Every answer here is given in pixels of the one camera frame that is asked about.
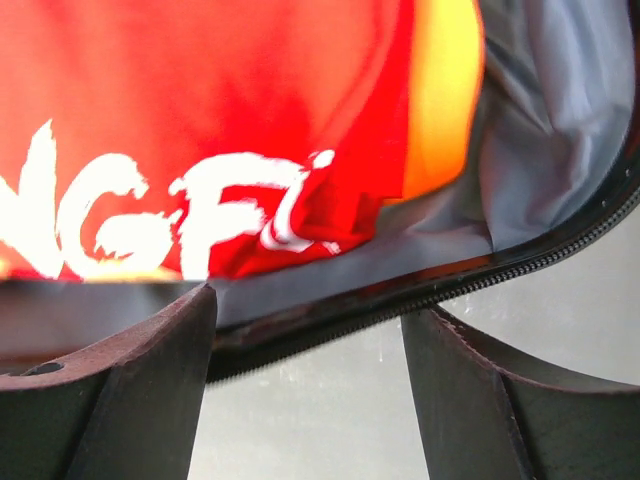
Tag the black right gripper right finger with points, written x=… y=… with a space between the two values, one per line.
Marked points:
x=487 y=410

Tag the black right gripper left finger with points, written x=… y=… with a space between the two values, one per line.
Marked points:
x=126 y=407

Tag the white black space suitcase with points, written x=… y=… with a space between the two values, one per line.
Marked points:
x=551 y=164

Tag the red printed t-shirt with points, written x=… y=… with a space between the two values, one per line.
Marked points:
x=196 y=139

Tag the orange folded garment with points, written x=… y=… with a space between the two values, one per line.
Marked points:
x=447 y=63

